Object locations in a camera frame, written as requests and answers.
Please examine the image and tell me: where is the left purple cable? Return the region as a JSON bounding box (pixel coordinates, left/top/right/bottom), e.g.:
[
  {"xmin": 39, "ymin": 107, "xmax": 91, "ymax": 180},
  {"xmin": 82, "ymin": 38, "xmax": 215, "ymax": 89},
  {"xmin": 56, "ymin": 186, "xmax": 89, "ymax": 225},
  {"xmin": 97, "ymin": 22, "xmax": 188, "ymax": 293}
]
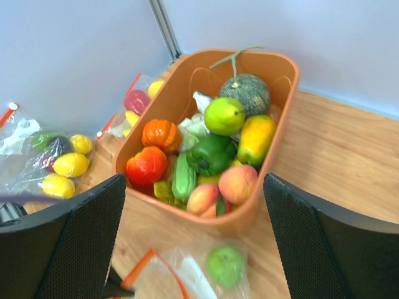
[{"xmin": 0, "ymin": 192, "xmax": 63, "ymax": 205}]

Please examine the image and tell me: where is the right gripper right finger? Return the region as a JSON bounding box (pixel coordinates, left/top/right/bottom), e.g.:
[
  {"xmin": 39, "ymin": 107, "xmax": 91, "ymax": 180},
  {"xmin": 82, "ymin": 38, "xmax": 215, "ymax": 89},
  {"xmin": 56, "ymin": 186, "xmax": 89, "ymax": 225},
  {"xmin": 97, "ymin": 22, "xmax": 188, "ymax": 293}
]
[{"xmin": 263, "ymin": 173, "xmax": 398, "ymax": 298}]

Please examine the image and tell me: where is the yellow fake fruit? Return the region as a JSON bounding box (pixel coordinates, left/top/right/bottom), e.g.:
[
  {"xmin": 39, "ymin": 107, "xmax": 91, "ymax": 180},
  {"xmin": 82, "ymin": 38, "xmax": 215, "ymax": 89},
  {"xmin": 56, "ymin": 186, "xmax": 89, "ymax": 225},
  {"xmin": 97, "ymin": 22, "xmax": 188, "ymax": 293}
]
[{"xmin": 53, "ymin": 153, "xmax": 90, "ymax": 178}]

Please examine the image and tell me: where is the yellow fake lemon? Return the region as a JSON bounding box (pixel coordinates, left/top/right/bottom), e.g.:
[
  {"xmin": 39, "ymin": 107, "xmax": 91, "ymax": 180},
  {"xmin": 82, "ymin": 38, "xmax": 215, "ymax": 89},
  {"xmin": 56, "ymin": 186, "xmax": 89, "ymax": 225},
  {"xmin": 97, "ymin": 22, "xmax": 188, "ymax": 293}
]
[{"xmin": 147, "ymin": 80, "xmax": 165, "ymax": 100}]

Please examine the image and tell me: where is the zip bag near left wall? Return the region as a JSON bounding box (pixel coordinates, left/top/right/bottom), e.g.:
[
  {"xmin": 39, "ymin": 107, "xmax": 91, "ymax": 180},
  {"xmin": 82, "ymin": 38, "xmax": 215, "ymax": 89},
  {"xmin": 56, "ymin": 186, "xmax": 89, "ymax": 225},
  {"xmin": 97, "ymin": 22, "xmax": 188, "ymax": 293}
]
[{"xmin": 1, "ymin": 102, "xmax": 95, "ymax": 200}]

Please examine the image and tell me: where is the aluminium rail frame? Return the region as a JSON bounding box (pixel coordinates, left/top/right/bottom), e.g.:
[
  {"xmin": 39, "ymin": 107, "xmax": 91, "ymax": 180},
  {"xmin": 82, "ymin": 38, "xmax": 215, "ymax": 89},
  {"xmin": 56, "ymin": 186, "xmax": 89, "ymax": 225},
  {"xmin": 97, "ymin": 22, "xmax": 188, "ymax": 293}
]
[{"xmin": 148, "ymin": 0, "xmax": 181, "ymax": 62}]

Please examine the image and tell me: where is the green fake pumpkin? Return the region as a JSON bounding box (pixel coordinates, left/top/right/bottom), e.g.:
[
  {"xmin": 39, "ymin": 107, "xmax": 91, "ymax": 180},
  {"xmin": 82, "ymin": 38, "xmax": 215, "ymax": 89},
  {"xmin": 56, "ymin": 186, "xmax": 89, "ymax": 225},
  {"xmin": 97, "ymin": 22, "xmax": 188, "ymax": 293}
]
[{"xmin": 209, "ymin": 45, "xmax": 271, "ymax": 118}]

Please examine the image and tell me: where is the zip bag with banana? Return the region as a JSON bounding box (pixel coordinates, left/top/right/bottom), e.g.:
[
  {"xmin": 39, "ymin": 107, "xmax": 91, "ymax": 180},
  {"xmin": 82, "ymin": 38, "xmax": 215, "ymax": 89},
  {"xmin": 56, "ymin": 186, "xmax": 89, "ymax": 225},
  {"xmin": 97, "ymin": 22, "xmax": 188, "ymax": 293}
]
[{"xmin": 97, "ymin": 73, "xmax": 165, "ymax": 140}]

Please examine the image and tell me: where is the green fake cucumber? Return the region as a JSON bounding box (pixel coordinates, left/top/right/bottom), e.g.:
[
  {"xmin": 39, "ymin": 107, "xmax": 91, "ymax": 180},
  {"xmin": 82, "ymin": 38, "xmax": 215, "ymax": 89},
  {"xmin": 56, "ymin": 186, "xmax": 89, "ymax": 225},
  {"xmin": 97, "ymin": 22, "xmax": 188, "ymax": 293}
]
[{"xmin": 171, "ymin": 153, "xmax": 197, "ymax": 204}]

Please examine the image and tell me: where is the clear zip bag orange seal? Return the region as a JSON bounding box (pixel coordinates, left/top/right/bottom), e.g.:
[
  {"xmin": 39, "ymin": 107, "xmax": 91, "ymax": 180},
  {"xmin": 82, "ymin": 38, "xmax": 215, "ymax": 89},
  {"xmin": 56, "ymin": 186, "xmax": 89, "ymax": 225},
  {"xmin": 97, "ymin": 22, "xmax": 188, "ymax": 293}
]
[{"xmin": 122, "ymin": 240, "xmax": 252, "ymax": 298}]

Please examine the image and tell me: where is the white fake cauliflower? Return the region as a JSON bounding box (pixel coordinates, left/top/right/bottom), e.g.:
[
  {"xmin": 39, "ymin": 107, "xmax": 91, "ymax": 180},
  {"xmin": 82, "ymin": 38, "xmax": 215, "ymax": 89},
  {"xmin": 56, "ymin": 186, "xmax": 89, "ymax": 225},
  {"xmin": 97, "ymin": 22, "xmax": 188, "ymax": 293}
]
[{"xmin": 178, "ymin": 113, "xmax": 210, "ymax": 153}]

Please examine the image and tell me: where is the green fake bell pepper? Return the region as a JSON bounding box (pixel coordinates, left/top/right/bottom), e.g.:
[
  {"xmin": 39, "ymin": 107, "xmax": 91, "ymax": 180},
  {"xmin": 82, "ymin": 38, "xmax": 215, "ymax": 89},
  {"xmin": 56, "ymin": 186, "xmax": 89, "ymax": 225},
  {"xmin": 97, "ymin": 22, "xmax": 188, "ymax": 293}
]
[{"xmin": 186, "ymin": 135, "xmax": 236, "ymax": 176}]

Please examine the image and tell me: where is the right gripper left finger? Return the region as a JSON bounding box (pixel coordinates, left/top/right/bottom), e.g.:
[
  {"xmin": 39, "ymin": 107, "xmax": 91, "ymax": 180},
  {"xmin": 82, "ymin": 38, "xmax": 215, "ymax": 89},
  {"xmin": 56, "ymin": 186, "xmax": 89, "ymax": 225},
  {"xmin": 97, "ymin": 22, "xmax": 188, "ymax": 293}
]
[{"xmin": 1, "ymin": 173, "xmax": 126, "ymax": 298}]

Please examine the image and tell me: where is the yellow orange fake mango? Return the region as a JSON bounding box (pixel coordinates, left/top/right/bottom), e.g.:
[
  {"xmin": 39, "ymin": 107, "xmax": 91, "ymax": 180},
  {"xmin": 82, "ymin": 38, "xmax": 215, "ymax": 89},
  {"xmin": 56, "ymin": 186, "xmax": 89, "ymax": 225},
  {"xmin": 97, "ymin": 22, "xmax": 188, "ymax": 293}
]
[{"xmin": 237, "ymin": 115, "xmax": 277, "ymax": 168}]

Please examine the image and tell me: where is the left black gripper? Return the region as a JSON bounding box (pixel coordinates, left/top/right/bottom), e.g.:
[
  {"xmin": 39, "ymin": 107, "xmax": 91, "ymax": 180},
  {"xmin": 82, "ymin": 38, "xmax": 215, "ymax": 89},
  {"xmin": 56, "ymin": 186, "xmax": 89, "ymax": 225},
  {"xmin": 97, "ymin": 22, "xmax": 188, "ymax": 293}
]
[{"xmin": 101, "ymin": 264, "xmax": 135, "ymax": 298}]

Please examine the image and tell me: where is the fake peach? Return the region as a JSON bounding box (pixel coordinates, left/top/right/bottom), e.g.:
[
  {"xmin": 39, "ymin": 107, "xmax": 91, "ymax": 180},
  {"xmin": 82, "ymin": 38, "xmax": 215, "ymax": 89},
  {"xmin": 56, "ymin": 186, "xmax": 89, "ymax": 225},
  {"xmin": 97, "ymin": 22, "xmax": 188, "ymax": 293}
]
[
  {"xmin": 186, "ymin": 183, "xmax": 233, "ymax": 219},
  {"xmin": 218, "ymin": 164, "xmax": 257, "ymax": 205}
]

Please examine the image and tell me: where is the green fake apple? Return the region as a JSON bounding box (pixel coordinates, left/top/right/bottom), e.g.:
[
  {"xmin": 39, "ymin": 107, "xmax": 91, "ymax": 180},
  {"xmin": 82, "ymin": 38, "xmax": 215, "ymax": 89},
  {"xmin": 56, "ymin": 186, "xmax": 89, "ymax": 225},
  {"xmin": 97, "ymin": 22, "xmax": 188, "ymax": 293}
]
[
  {"xmin": 206, "ymin": 245, "xmax": 245, "ymax": 289},
  {"xmin": 204, "ymin": 97, "xmax": 246, "ymax": 136}
]

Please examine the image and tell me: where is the white fake garlic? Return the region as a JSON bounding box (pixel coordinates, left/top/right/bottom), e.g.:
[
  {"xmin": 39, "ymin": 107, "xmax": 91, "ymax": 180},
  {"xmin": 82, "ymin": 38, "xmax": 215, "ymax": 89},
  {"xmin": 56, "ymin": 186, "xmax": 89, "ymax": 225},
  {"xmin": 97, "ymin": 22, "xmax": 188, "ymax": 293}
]
[{"xmin": 193, "ymin": 91, "xmax": 214, "ymax": 115}]

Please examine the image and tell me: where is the small orange fake pumpkin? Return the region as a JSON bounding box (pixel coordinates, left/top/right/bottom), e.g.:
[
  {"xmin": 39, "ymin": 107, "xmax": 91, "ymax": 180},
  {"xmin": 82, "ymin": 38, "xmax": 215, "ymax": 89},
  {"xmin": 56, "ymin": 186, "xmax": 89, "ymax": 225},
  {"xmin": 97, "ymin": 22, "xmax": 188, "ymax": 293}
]
[{"xmin": 142, "ymin": 119, "xmax": 182, "ymax": 153}]

